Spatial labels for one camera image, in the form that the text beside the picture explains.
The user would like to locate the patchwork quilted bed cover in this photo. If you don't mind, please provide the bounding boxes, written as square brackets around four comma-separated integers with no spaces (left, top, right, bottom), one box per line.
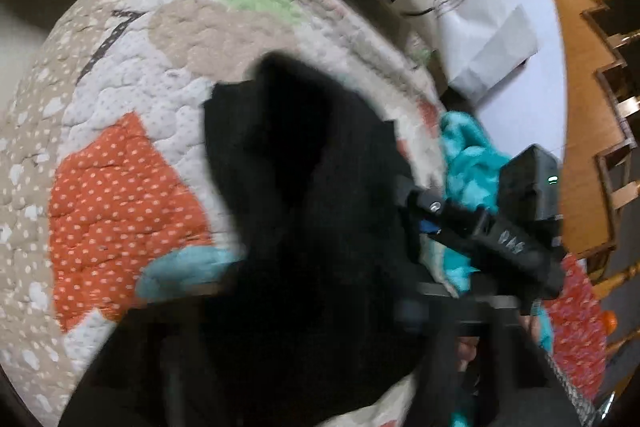
[1,0,444,426]

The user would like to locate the operator hand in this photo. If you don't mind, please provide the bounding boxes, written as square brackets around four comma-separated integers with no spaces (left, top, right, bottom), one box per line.
[454,313,544,377]

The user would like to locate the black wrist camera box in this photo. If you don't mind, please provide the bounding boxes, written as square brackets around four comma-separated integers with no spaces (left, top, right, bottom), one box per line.
[497,144,560,228]

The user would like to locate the white paper bag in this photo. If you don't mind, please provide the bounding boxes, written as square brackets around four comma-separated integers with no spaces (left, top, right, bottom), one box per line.
[436,0,567,158]

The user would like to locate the wooden headboard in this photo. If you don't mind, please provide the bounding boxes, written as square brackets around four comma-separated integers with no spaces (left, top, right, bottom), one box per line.
[554,0,639,297]

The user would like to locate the teal fleece blanket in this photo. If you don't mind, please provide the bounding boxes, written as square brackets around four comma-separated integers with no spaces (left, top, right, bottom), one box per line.
[439,109,557,427]

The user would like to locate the black pants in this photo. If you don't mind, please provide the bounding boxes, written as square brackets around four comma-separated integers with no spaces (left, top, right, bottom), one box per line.
[61,53,458,426]

